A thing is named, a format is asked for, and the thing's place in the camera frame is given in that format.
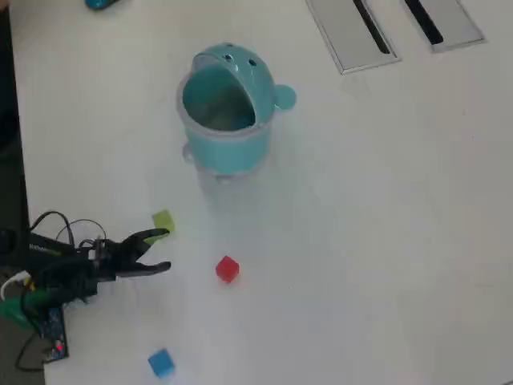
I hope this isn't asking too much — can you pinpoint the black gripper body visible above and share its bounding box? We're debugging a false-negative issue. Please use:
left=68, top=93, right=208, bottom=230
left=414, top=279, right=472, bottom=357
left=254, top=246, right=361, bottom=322
left=79, top=238, right=126, bottom=284

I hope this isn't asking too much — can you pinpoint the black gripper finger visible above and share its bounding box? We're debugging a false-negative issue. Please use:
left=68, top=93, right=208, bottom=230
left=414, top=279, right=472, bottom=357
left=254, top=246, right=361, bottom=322
left=115, top=261, right=172, bottom=280
left=119, top=227, right=172, bottom=258

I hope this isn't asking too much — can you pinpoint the green cube block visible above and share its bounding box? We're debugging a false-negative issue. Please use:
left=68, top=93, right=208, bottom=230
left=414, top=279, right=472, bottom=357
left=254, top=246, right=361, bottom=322
left=151, top=209, right=176, bottom=237

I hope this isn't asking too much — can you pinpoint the red cube block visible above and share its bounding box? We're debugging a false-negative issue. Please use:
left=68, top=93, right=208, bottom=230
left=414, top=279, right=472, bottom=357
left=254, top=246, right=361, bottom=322
left=215, top=255, right=240, bottom=284

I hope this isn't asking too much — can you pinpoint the blue cube block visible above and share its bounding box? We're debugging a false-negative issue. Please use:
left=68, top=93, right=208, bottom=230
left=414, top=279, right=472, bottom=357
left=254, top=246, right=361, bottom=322
left=147, top=347, right=177, bottom=379

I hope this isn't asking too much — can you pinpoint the teal whale-shaped trash bin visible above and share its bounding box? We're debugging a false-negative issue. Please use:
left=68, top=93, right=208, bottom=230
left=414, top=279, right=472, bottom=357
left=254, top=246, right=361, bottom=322
left=175, top=42, right=298, bottom=186

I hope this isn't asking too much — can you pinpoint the blue circuit board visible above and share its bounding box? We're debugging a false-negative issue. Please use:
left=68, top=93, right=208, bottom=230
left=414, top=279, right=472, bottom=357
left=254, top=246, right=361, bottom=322
left=35, top=306, right=69, bottom=363

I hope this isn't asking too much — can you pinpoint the green table clamp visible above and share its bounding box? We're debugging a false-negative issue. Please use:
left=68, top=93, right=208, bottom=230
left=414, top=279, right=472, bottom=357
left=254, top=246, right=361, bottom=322
left=0, top=290, right=46, bottom=330

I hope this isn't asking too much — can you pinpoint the small teal object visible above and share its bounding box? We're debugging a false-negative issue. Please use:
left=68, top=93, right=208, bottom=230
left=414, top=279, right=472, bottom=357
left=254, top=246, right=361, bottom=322
left=83, top=0, right=121, bottom=11

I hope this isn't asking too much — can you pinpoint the metal desk grommet plate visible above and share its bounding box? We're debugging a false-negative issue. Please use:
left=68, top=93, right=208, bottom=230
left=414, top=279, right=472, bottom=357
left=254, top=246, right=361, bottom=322
left=400, top=0, right=487, bottom=55
left=306, top=0, right=402, bottom=76

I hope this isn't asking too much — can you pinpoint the black looped servo cable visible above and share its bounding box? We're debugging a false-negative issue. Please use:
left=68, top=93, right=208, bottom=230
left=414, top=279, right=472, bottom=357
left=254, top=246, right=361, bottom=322
left=30, top=210, right=109, bottom=253

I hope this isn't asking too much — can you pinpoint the white cable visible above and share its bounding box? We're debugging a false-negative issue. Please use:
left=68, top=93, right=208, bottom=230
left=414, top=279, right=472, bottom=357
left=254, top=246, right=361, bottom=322
left=0, top=270, right=32, bottom=302

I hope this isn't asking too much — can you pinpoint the black power cable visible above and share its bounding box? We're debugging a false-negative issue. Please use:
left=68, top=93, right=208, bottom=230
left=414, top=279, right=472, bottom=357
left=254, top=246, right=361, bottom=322
left=14, top=331, right=46, bottom=372

